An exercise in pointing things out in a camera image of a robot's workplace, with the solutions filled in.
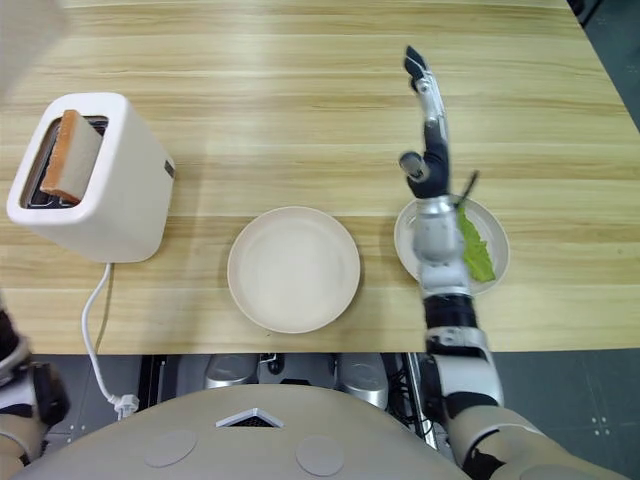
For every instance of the robot body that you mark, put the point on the robot body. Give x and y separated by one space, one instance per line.
250 440

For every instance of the white round plate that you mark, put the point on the white round plate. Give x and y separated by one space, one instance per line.
492 235

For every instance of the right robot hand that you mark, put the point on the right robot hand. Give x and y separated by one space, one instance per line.
434 160

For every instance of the cream toaster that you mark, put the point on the cream toaster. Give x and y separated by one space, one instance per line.
107 200

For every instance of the bread slice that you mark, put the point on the bread slice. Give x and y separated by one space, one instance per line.
72 155

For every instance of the green lettuce leaf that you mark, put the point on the green lettuce leaf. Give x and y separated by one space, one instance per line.
475 250

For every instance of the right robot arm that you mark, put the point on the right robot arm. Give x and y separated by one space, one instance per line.
450 310

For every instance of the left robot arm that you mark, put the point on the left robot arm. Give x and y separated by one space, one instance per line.
25 395

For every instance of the cream round plate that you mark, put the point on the cream round plate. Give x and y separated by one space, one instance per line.
293 270

